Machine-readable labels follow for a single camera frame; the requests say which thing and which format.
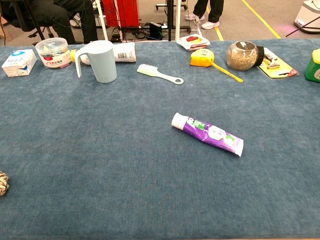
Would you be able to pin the white upright pole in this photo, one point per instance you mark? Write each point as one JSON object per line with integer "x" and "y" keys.
{"x": 177, "y": 20}

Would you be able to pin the white machine housing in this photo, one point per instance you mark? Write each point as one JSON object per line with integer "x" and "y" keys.
{"x": 308, "y": 15}

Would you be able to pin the yellow tape measure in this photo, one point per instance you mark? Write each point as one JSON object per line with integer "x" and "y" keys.
{"x": 201, "y": 58}

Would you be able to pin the mint green scrub brush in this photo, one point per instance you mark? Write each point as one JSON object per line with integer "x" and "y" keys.
{"x": 150, "y": 70}

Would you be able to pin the black box on floor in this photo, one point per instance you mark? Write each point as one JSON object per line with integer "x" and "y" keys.
{"x": 155, "y": 31}

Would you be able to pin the red cabinet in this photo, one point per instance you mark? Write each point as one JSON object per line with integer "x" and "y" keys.
{"x": 125, "y": 12}

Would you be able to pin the purple white toothpaste tube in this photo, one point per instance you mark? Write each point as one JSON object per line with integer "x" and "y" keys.
{"x": 207, "y": 133}

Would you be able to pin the glass grain jar black lid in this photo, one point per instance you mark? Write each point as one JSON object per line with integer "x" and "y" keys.
{"x": 241, "y": 57}

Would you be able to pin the white blue carton box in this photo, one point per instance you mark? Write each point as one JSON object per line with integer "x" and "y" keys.
{"x": 18, "y": 62}

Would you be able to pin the light blue plastic mug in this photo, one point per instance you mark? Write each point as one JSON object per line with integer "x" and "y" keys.
{"x": 102, "y": 62}

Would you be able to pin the white frame legs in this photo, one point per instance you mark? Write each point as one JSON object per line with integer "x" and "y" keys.
{"x": 103, "y": 23}

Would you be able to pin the razor on yellow card pack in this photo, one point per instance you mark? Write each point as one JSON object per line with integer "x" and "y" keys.
{"x": 277, "y": 67}

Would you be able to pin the white snack packet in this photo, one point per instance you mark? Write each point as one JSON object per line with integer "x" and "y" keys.
{"x": 193, "y": 41}

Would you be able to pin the green container with yellow lid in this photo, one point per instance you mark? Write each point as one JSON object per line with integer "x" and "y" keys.
{"x": 313, "y": 70}

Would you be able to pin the blue table cloth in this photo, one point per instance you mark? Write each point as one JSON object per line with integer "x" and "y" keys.
{"x": 125, "y": 175}

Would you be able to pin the black office chair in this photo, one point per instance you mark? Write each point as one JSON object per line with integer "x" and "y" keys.
{"x": 15, "y": 17}

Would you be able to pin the seated person in black trousers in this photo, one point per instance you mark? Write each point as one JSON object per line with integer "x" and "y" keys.
{"x": 65, "y": 20}

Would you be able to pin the standing person white shoes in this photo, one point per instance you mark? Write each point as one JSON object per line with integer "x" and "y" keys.
{"x": 215, "y": 10}

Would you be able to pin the clear plastic jar with clips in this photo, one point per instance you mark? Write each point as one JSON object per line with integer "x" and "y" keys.
{"x": 52, "y": 53}

